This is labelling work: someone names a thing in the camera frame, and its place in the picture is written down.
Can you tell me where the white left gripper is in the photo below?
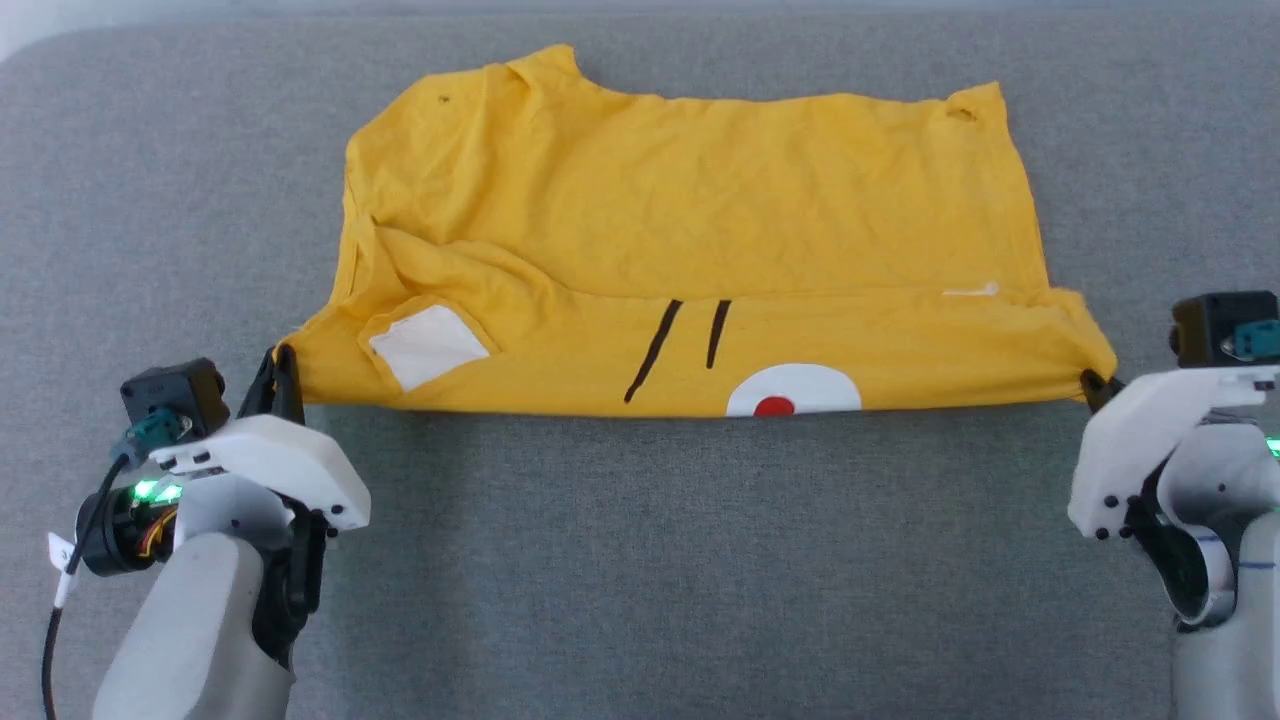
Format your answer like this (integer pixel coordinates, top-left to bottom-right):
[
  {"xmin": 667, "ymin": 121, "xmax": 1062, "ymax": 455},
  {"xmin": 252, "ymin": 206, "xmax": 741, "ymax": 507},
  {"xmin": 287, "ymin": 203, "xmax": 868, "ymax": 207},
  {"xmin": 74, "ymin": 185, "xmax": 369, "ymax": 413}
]
[{"xmin": 148, "ymin": 344, "xmax": 372, "ymax": 532}]

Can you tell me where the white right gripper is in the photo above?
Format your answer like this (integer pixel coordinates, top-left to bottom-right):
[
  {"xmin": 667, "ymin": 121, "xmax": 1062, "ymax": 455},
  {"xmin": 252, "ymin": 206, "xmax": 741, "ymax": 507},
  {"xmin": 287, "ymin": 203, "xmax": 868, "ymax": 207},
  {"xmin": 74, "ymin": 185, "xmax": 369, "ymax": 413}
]
[{"xmin": 1066, "ymin": 364, "xmax": 1280, "ymax": 542}]

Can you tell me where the yellow t-shirt with print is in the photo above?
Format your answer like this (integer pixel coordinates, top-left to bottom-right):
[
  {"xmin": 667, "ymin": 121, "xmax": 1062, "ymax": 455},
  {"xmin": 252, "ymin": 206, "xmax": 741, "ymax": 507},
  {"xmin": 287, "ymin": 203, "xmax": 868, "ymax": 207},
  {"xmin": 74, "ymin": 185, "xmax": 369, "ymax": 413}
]
[{"xmin": 275, "ymin": 43, "xmax": 1119, "ymax": 419}]

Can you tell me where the grey fabric sofa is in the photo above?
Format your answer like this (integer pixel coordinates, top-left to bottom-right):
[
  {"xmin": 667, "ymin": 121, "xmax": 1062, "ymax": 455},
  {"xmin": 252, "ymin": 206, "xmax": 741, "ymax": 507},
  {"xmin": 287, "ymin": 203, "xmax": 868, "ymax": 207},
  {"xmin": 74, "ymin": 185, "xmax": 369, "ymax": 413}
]
[{"xmin": 0, "ymin": 0, "xmax": 1280, "ymax": 720}]

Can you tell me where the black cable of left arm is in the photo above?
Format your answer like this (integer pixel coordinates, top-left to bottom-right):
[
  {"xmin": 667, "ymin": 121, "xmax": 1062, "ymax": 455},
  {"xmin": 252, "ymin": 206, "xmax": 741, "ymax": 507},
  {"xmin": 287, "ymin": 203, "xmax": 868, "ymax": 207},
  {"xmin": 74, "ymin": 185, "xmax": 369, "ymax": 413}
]
[{"xmin": 40, "ymin": 425, "xmax": 151, "ymax": 720}]

